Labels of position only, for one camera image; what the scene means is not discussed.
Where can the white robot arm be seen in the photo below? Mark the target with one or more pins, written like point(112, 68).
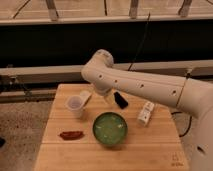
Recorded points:
point(191, 96)

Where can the green ceramic bowl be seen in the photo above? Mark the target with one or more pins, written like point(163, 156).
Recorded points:
point(110, 129)

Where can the black smartphone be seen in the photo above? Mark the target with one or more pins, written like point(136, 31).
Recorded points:
point(121, 102)

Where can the small beige card block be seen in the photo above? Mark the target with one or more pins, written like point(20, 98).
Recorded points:
point(85, 96)

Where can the white tube bottle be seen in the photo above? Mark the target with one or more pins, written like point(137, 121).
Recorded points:
point(145, 113)

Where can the red chili pepper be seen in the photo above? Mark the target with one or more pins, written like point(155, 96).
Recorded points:
point(71, 135)

